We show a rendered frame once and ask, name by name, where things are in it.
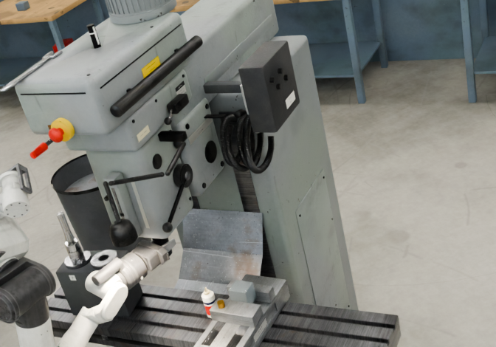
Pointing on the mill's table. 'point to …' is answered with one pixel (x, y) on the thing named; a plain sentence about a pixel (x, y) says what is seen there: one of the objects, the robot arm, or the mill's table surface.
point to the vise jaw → (237, 313)
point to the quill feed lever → (181, 175)
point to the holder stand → (69, 280)
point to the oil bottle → (208, 300)
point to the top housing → (100, 75)
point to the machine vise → (281, 294)
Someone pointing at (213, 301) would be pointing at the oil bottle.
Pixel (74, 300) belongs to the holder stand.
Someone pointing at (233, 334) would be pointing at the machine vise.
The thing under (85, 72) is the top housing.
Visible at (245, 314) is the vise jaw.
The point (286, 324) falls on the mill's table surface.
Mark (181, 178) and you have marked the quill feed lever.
